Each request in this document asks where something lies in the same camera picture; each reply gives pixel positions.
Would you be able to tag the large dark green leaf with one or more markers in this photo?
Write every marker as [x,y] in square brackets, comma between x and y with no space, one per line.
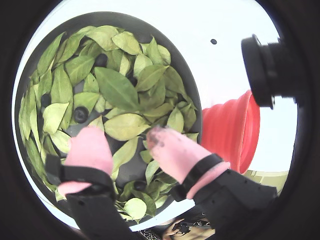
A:
[117,87]

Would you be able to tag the red collapsible cup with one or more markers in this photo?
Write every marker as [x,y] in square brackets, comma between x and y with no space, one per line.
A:
[225,130]

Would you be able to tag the black white patterned cloth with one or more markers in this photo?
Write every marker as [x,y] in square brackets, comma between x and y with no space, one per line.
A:
[150,234]

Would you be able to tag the pink-tipped gripper finger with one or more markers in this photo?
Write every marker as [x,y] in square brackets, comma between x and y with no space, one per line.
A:
[87,150]
[182,157]

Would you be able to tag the grey round bowl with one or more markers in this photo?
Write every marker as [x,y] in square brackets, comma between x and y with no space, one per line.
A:
[130,170]

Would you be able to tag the green leaf pile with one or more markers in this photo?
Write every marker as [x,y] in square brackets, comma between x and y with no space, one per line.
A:
[60,87]

